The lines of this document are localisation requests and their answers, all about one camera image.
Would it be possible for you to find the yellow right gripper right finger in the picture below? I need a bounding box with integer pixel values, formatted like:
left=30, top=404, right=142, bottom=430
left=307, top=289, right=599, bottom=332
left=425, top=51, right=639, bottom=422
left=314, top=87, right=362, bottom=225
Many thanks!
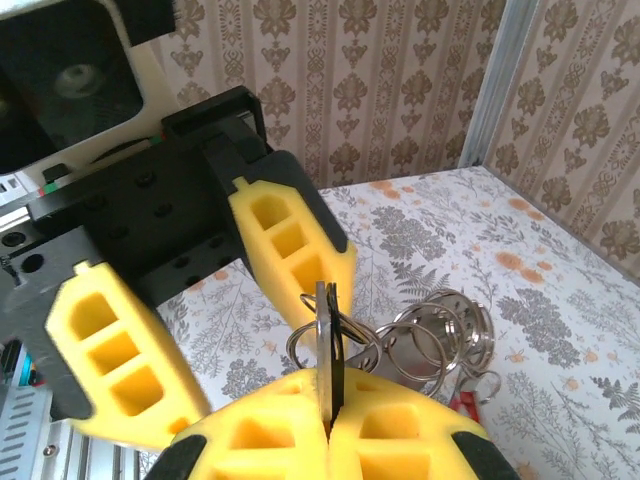
left=327, top=370, right=517, bottom=480

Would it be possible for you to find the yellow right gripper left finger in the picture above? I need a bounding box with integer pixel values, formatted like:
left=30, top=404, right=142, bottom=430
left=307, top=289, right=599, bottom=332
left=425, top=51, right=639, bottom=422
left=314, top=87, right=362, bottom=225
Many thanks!
left=144, top=368, right=332, bottom=480

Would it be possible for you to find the small red tag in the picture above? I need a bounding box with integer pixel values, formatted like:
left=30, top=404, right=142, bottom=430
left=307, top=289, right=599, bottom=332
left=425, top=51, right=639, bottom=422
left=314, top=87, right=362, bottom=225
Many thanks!
left=448, top=388, right=480, bottom=419

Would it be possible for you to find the black headed key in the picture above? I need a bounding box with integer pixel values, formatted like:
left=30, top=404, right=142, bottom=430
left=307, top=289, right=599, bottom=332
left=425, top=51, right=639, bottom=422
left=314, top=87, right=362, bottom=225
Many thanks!
left=313, top=280, right=350, bottom=435

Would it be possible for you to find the metal keyring chain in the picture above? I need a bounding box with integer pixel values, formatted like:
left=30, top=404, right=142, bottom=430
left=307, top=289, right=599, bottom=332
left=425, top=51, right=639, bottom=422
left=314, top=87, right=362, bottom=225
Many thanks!
left=285, top=288, right=502, bottom=407

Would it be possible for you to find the floral patterned table cover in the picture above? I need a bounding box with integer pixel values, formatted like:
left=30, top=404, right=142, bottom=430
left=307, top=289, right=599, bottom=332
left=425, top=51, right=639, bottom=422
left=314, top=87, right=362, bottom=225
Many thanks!
left=154, top=164, right=640, bottom=480

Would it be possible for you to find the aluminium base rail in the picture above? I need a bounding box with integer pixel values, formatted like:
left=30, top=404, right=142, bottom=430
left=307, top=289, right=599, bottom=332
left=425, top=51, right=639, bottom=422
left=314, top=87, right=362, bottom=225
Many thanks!
left=29, top=417, right=174, bottom=480

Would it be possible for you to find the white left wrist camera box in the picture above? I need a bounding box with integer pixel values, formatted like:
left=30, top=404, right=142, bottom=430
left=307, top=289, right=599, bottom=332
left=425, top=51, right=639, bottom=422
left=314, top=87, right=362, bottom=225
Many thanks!
left=0, top=0, right=175, bottom=176

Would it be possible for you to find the grey slotted cable duct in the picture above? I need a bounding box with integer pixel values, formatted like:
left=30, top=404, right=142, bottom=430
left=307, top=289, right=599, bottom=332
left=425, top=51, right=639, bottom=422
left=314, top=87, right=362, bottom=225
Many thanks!
left=0, top=384, right=54, bottom=480

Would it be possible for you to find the aluminium corner post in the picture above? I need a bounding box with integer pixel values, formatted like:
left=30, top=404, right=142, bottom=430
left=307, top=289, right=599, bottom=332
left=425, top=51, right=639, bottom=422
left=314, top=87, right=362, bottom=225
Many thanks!
left=459, top=0, right=544, bottom=169

